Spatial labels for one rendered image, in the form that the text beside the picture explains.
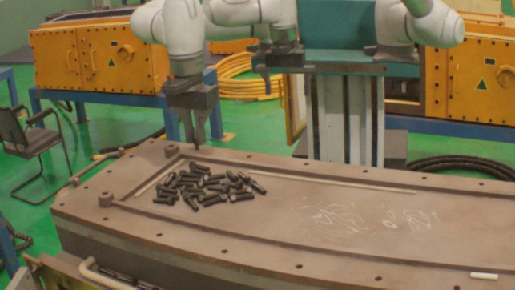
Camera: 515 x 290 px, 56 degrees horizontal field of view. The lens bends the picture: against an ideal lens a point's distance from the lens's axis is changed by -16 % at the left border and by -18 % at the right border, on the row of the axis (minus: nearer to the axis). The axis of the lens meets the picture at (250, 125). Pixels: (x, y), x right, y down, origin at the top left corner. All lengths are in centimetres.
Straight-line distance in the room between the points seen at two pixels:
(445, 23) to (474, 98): 165
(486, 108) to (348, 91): 140
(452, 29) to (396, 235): 101
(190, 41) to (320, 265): 65
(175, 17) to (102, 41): 322
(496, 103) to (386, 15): 164
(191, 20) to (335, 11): 98
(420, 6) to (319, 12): 55
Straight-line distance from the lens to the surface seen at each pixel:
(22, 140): 433
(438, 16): 190
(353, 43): 225
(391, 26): 205
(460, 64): 348
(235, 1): 181
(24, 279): 138
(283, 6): 183
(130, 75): 446
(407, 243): 106
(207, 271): 109
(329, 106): 244
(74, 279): 130
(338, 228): 111
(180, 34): 137
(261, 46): 218
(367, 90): 235
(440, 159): 448
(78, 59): 483
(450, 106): 357
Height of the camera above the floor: 196
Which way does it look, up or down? 21 degrees down
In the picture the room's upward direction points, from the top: 5 degrees counter-clockwise
